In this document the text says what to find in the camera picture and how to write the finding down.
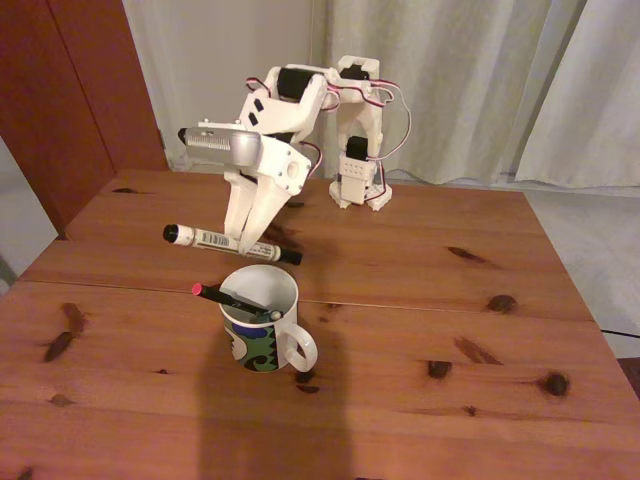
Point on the white whiteboard marker black cap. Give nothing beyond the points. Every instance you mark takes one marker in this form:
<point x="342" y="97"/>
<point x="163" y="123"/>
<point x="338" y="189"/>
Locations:
<point x="210" y="239"/>

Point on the black pen red caps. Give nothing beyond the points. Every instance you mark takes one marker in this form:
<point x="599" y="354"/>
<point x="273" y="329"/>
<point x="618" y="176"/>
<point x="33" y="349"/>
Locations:
<point x="220" y="297"/>

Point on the green pen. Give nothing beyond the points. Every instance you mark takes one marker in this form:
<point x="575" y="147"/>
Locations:
<point x="270" y="316"/>

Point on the white mug green blue pattern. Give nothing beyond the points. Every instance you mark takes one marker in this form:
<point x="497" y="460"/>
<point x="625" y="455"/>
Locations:
<point x="250" y="350"/>

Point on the brown wooden door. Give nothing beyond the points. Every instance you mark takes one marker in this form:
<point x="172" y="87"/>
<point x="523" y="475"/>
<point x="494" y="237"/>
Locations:
<point x="60" y="100"/>

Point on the wide white curtain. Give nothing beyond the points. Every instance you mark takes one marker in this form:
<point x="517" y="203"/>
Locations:
<point x="475" y="75"/>

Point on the narrow white curtain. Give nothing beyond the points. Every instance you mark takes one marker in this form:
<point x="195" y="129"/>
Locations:
<point x="600" y="100"/>

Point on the silver camera box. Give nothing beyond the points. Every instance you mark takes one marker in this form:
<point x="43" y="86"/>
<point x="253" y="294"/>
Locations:
<point x="222" y="145"/>

